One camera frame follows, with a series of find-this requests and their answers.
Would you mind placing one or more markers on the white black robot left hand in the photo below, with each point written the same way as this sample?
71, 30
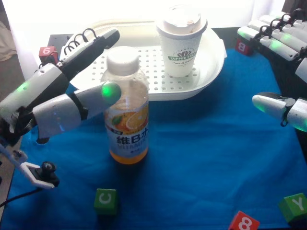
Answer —
48, 81

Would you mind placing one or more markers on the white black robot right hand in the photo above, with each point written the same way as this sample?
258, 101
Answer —
275, 104

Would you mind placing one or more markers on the orange juice bottle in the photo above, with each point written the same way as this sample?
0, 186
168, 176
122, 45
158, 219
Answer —
127, 134

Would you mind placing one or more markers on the white paper coffee cup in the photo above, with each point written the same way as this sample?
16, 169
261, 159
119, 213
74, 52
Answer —
180, 48

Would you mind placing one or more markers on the white perforated tray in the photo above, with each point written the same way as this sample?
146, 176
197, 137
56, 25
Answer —
206, 72

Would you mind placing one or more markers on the red block with 6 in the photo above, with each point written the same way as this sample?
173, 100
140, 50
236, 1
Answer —
45, 51

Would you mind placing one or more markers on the black metal plate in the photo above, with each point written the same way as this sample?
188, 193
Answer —
56, 39

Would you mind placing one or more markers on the red block with B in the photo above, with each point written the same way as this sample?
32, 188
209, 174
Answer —
242, 46

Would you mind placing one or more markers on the blue cloth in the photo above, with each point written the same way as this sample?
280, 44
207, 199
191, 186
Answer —
204, 155

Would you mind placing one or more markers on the green block with Y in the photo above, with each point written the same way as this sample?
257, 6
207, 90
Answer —
295, 206

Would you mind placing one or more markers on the red block with 8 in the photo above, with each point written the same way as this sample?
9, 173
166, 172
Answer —
243, 222

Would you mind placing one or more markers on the green block with C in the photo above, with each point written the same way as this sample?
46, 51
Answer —
105, 200

